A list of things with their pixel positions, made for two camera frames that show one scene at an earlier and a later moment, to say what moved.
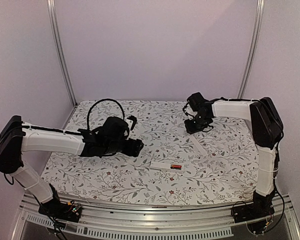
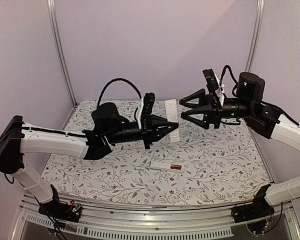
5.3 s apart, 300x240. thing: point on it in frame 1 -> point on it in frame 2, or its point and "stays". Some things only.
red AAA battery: (176, 166) stays
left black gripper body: (132, 150) -> (119, 137)
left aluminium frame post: (50, 5) stays
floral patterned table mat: (218, 165) stays
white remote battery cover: (198, 147) -> (171, 111)
